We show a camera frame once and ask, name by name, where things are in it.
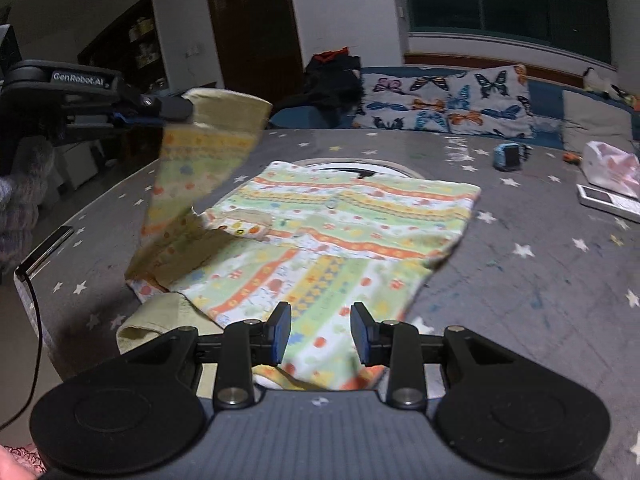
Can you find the dark window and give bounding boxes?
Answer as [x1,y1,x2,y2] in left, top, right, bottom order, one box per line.
[400,0,614,66]

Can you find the butterfly print pillow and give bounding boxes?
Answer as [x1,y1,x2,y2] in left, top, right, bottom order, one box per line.
[353,72,453,133]
[446,64,535,139]

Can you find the white low cabinet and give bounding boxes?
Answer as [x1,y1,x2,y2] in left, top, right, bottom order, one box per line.
[54,139,107,192]

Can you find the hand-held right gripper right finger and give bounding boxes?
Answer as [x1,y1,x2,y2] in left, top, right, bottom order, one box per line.
[350,302,522,409]

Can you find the black smartphone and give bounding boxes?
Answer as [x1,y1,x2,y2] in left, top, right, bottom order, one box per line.
[15,226,75,279]

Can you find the person's left forearm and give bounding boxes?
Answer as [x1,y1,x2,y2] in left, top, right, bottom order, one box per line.
[0,139,57,273]

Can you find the black cable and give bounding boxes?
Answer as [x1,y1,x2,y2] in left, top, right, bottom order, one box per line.
[0,269,44,431]

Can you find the dark wooden door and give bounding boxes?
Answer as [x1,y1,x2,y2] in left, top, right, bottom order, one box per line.
[202,0,306,107]

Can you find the pink patterned cloth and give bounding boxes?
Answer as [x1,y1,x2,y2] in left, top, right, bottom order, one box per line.
[0,444,47,479]

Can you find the pink white plastic bag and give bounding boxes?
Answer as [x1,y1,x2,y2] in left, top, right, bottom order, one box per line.
[582,140,640,197]

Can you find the white round disc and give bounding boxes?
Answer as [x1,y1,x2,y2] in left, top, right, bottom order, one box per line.
[294,157,417,179]

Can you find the small blue device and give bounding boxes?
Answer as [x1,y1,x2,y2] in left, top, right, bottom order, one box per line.
[492,142,530,174]

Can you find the blue sofa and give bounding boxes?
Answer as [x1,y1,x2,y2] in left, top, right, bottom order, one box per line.
[269,62,640,150]

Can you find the grey cushion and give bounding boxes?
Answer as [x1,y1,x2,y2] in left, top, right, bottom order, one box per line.
[562,89,640,157]

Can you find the colourful striped pyjama shirt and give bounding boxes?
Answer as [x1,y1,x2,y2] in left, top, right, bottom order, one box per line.
[116,87,482,392]

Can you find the dark wooden shelf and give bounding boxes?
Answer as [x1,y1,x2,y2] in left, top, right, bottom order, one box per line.
[76,0,169,97]

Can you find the black bag on sofa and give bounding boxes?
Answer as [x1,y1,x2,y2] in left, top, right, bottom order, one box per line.
[304,47,364,111]

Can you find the white remote control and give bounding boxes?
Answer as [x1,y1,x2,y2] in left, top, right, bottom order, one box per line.
[576,183,640,222]

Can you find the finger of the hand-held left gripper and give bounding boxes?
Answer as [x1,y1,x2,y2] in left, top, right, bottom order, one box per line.
[114,91,194,130]

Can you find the grey star print blanket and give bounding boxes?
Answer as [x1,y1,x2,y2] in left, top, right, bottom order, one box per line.
[15,127,640,466]

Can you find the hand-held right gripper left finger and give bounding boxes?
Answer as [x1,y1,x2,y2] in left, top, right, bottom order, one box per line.
[118,302,293,409]

